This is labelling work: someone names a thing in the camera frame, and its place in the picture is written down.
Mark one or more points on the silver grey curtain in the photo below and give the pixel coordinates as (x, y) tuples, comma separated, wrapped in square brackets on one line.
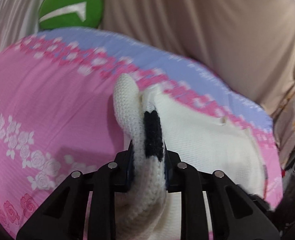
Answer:
[(18, 19)]

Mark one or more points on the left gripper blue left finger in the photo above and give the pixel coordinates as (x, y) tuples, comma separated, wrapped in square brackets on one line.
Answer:
[(131, 169)]

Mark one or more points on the white knit sweater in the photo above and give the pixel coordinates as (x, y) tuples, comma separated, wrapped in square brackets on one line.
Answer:
[(154, 122)]

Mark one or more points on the green pillow with white mark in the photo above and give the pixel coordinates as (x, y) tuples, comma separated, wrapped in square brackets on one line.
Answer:
[(54, 14)]

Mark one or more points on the pink floral bed sheet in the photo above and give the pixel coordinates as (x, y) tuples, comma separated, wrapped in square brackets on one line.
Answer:
[(57, 116)]

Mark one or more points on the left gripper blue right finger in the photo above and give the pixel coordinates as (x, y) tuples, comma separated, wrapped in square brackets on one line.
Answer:
[(168, 171)]

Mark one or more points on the beige curtain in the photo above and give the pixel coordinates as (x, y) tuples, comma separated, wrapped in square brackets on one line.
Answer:
[(249, 44)]

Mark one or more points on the floral beige quilt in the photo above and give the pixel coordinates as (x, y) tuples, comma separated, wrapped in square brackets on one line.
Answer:
[(284, 128)]

